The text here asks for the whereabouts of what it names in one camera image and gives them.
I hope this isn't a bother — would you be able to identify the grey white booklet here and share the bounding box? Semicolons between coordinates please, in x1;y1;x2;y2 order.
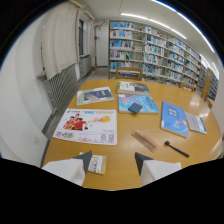
184;111;208;136

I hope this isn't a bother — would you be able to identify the grey radiator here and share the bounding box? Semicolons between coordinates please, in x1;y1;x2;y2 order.
42;63;80;113

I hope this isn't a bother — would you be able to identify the white curtain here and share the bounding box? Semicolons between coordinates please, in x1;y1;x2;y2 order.
41;2;81;81

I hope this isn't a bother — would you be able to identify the wooden block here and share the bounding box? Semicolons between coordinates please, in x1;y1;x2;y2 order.
130;129;159;154

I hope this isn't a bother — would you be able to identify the colourful light blue book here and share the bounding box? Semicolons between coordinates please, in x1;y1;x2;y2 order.
117;93;160;115

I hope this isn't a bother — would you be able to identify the wooden bookshelf end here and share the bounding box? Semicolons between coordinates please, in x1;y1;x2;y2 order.
200;67;220;102

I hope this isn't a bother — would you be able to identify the wooden chair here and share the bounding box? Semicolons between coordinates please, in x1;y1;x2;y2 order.
115;66;144;82
178;81;197;93

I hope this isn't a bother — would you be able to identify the black hammer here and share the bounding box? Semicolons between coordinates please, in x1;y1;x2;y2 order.
163;140;190;159

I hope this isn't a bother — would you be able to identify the grey green book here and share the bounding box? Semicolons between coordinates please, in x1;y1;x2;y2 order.
75;86;115;107

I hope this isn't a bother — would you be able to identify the large white bookshelf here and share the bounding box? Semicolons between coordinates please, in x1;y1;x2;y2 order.
107;18;204;90

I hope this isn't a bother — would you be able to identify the blue textbook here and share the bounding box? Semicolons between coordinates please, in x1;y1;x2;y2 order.
160;100;190;139

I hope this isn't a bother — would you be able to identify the green white book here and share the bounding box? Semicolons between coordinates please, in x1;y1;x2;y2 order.
116;80;151;97

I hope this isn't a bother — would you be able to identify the white sports poster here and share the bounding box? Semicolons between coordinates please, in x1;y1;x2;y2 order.
52;107;118;146

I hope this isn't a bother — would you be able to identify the dark blue phone case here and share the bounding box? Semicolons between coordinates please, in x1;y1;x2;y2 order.
127;102;144;115

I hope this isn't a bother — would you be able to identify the small yellow white card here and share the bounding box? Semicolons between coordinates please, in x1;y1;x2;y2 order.
79;152;108;176

